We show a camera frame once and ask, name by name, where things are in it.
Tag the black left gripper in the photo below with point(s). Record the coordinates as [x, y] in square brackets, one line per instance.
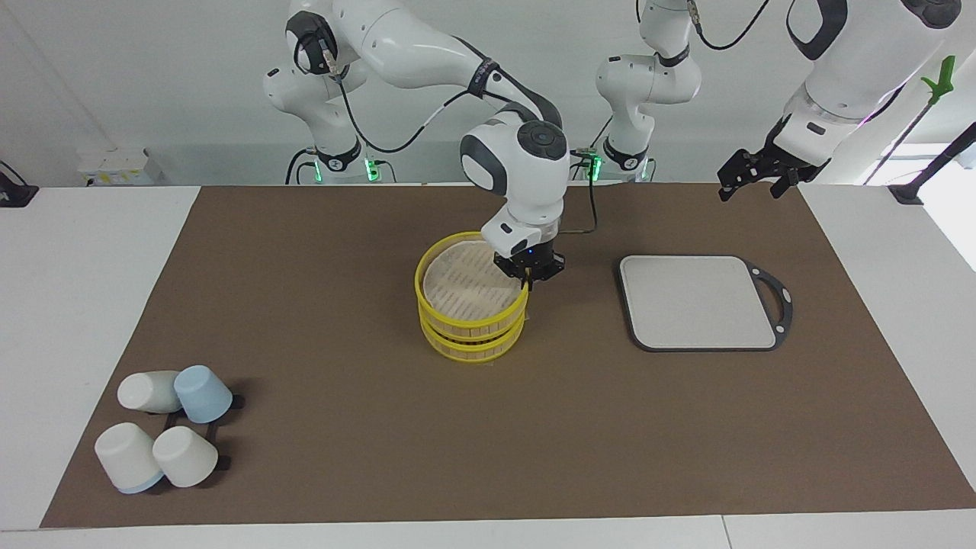
[766, 162]

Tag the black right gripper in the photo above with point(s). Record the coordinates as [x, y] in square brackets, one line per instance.
[534, 263]

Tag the white mesh steamer liner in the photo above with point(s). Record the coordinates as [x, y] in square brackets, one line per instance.
[465, 282]

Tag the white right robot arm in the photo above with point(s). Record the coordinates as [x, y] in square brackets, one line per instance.
[412, 46]

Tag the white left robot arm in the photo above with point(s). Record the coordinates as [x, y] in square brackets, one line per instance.
[854, 69]

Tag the yellow bamboo steamer basket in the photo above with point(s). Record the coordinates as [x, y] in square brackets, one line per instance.
[465, 335]

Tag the white cutting board grey rim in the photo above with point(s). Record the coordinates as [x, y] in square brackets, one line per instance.
[694, 301]

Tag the brown table mat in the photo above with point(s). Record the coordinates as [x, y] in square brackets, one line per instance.
[381, 427]

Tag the green clamp on rod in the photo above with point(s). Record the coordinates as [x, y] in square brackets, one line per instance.
[943, 80]

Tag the light blue plastic cup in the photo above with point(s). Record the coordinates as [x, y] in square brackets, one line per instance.
[202, 393]

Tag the black cup rack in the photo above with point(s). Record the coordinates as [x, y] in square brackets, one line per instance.
[204, 433]

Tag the white plastic cup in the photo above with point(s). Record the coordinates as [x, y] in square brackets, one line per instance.
[185, 456]

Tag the white cup with blue rim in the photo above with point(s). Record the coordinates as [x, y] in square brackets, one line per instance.
[146, 390]
[126, 456]

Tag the white boxes stack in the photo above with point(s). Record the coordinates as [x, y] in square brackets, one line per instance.
[118, 166]

